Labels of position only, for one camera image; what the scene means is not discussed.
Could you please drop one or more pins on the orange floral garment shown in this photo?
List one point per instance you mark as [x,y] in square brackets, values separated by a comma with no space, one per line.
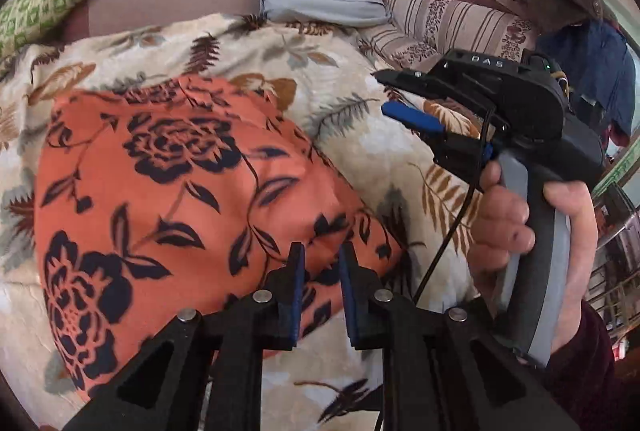
[165,191]

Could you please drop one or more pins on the leaf print blanket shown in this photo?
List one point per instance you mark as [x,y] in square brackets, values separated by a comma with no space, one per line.
[350,131]

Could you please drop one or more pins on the person's right forearm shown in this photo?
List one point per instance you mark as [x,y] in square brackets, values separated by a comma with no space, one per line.
[595,376]

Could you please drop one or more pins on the dark blue garment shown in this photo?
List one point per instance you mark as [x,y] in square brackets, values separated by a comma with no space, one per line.
[595,66]

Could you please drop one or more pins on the striped floral pillow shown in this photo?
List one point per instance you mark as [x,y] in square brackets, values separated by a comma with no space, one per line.
[450,23]

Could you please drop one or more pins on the metal rack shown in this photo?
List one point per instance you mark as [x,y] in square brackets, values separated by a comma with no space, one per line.
[617,261]

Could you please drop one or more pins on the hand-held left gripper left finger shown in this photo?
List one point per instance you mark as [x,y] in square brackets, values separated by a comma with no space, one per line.
[298,283]

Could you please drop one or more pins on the person's right hand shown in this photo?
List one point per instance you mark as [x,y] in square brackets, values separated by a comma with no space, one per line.
[502,213]

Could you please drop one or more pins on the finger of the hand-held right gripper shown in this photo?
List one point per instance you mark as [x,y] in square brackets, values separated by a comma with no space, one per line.
[411,116]
[407,80]

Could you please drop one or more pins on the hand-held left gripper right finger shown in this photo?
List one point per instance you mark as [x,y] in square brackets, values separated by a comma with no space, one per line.
[345,293]

